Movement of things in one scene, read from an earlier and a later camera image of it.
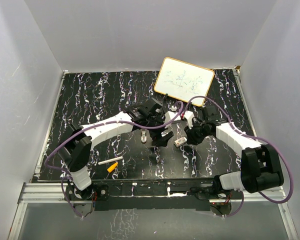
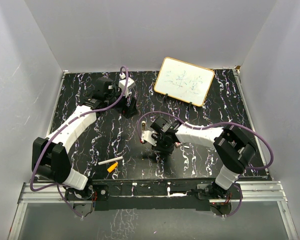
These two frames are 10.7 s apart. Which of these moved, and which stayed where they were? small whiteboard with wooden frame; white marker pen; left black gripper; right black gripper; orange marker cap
Moved: left black gripper; right black gripper
Stayed: small whiteboard with wooden frame; white marker pen; orange marker cap
